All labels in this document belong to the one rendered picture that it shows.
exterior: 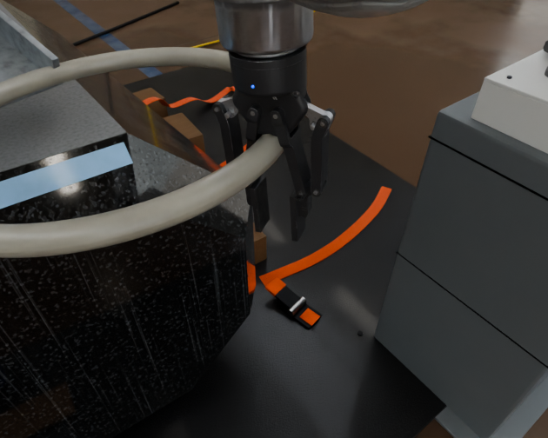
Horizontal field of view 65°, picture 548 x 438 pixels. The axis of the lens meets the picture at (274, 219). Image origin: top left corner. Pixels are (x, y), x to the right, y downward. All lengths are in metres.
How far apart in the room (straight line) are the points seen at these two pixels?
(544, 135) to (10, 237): 0.76
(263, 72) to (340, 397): 1.06
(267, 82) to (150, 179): 0.41
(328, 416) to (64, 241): 1.01
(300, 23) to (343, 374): 1.10
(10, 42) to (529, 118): 0.88
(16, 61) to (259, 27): 0.56
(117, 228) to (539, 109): 0.68
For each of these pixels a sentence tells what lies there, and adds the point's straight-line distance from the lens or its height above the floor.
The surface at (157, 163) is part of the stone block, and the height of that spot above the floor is 0.76.
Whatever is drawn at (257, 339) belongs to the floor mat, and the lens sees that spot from 1.40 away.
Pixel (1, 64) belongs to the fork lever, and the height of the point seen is 0.91.
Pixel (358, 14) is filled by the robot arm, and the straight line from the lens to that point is 0.24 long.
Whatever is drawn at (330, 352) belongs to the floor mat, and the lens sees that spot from 1.39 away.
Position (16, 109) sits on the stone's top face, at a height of 0.82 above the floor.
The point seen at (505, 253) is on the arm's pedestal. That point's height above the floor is 0.59.
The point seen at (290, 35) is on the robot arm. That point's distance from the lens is 0.41.
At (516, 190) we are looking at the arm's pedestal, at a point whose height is 0.73.
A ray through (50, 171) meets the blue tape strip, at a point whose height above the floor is 0.81.
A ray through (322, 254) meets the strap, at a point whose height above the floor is 0.02.
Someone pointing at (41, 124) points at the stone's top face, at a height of 0.82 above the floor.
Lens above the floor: 1.21
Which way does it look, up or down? 43 degrees down
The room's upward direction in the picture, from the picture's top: straight up
